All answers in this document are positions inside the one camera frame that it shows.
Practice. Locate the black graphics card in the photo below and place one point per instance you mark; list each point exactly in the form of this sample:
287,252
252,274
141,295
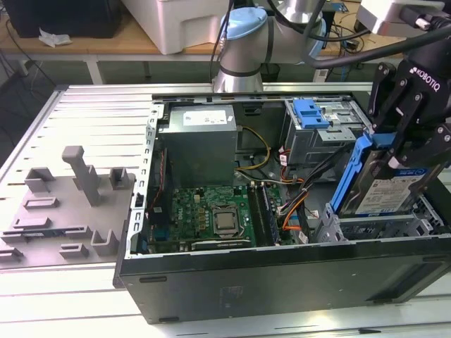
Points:
222,245

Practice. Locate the metal drive cage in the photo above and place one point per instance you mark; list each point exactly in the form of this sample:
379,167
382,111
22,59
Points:
306,144

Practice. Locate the black mesh bin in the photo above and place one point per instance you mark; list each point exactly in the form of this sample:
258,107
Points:
271,72

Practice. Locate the hard disk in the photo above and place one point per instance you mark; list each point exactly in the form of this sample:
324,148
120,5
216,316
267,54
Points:
384,192

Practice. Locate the crumpled white paper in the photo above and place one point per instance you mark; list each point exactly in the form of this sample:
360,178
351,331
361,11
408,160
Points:
53,38

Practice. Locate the large black box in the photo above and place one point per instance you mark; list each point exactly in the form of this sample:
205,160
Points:
70,17

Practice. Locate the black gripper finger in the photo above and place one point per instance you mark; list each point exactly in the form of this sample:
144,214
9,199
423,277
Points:
430,144
380,95

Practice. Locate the metal disk bay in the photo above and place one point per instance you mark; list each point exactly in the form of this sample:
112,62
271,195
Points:
377,229

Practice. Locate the white labelled tag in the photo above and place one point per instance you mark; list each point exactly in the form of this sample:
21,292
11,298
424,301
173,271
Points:
321,74

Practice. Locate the blue drive latch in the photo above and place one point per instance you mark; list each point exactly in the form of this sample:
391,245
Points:
310,114

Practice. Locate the RAM stick in slot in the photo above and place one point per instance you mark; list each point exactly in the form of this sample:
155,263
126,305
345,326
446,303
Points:
270,214

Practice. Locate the grey power supply unit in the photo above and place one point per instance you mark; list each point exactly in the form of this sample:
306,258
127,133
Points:
197,151

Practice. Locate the silver CPU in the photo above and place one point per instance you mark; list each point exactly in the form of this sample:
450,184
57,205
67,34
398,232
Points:
225,221

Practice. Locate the black PC case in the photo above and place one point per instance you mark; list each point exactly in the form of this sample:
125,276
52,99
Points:
282,285

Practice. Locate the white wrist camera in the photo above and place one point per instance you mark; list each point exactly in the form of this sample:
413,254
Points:
384,17

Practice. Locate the black RAM slot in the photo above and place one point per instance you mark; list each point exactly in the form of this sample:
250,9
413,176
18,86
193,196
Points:
256,216

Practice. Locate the green motherboard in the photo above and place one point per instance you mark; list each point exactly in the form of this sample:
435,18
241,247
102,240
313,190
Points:
192,213

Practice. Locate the wooden desk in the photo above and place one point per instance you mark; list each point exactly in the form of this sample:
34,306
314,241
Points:
116,38

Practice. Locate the grey parts rack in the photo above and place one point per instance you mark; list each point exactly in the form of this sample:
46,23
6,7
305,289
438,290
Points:
70,218

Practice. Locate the white foam box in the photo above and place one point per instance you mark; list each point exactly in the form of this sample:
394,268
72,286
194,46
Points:
176,24

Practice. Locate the RAM stick on rack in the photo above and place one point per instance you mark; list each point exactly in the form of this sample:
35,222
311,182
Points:
42,233

